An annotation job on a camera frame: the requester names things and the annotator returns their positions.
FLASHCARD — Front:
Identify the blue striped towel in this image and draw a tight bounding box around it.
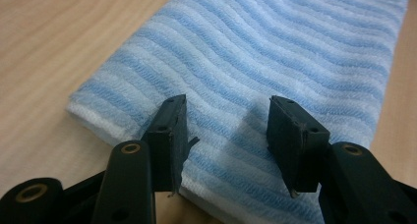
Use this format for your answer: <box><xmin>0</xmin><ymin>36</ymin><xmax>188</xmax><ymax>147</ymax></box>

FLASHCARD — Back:
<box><xmin>65</xmin><ymin>0</ymin><xmax>413</xmax><ymax>224</ymax></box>

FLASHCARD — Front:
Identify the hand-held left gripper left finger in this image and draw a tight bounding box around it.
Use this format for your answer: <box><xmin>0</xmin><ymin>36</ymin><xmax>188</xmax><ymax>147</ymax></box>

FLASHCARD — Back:
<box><xmin>141</xmin><ymin>93</ymin><xmax>201</xmax><ymax>197</ymax></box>

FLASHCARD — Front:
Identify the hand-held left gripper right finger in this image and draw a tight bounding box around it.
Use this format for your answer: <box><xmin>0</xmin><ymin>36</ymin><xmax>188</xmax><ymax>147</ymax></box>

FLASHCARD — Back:
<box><xmin>266</xmin><ymin>94</ymin><xmax>331</xmax><ymax>199</ymax></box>

